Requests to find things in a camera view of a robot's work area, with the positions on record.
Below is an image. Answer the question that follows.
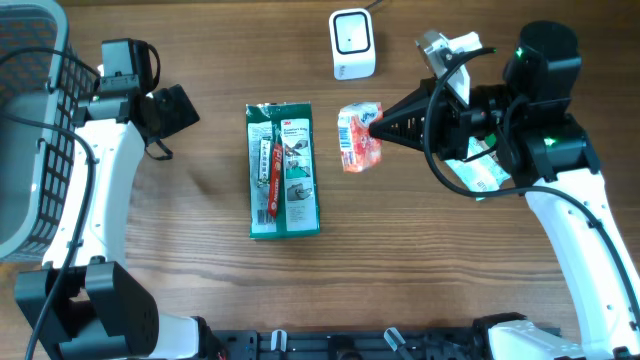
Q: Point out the orange tissue pack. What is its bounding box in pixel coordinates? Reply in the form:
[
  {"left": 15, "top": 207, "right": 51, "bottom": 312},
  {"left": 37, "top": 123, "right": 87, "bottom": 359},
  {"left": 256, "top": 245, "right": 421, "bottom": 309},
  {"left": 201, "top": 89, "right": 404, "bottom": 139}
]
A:
[{"left": 337, "top": 102, "right": 383, "bottom": 173}]

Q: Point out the teal wet wipes pack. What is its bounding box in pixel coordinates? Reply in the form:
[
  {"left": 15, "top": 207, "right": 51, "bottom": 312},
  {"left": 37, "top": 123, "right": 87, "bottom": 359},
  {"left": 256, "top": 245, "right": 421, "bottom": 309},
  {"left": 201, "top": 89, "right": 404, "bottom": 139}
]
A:
[{"left": 445, "top": 135, "right": 511, "bottom": 192}]

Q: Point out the green white candy bar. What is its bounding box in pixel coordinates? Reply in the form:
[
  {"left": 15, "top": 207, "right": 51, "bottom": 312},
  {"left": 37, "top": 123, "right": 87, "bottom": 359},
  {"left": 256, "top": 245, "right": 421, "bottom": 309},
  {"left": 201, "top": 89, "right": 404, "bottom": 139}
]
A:
[{"left": 257, "top": 137, "right": 272, "bottom": 187}]

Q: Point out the red Nescafe coffee stick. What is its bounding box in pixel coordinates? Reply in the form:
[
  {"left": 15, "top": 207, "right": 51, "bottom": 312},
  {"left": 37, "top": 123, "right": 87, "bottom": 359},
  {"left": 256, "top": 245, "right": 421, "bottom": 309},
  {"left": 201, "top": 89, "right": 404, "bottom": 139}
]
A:
[{"left": 267, "top": 143, "right": 283, "bottom": 218}]

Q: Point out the green glove package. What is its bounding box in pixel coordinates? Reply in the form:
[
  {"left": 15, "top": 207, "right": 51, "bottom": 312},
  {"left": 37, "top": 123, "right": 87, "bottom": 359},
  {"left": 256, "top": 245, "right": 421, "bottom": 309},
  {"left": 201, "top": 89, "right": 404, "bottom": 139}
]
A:
[{"left": 245, "top": 102, "right": 320, "bottom": 239}]

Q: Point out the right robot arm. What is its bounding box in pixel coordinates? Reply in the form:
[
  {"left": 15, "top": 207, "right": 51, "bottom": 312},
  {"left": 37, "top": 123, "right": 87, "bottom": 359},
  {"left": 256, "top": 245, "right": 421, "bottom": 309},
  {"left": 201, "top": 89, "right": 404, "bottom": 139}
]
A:
[{"left": 370, "top": 21, "right": 639, "bottom": 359}]

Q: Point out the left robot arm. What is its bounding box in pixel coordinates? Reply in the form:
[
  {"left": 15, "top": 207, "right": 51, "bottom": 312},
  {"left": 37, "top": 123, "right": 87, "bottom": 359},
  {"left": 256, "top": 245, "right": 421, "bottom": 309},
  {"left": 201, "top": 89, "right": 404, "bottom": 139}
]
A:
[{"left": 14, "top": 38, "right": 228, "bottom": 359}]

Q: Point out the white barcode scanner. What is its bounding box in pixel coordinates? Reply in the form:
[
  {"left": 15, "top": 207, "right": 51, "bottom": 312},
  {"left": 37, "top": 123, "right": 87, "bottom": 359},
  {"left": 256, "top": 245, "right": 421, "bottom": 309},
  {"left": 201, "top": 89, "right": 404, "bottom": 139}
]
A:
[{"left": 328, "top": 8, "right": 376, "bottom": 81}]

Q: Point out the grey plastic mesh basket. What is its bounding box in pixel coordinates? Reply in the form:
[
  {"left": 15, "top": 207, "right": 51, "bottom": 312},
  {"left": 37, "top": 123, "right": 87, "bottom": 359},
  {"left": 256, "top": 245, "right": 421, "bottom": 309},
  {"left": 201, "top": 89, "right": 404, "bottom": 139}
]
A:
[{"left": 1, "top": 0, "right": 97, "bottom": 262}]

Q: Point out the black right camera cable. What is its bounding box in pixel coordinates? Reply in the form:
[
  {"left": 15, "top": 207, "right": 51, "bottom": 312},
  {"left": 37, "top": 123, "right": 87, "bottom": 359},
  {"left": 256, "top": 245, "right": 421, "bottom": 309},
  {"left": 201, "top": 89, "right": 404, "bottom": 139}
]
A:
[{"left": 422, "top": 46, "right": 640, "bottom": 321}]

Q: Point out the black camera cable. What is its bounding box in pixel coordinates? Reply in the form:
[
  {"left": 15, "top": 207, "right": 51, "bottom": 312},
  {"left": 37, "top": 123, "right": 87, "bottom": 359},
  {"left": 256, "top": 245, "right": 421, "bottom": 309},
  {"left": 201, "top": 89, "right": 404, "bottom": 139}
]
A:
[
  {"left": 422, "top": 46, "right": 640, "bottom": 321},
  {"left": 0, "top": 45, "right": 101, "bottom": 360}
]

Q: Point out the black left camera cable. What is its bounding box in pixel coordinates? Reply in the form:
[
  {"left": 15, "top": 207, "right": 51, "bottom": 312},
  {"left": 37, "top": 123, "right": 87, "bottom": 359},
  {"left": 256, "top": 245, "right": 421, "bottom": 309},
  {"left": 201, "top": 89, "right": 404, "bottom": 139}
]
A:
[{"left": 0, "top": 45, "right": 101, "bottom": 360}]

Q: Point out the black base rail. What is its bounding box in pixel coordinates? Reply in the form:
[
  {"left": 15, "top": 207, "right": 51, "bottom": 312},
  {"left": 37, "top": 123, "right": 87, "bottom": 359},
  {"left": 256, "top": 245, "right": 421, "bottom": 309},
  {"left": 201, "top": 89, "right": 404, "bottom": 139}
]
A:
[{"left": 199, "top": 327, "right": 565, "bottom": 360}]

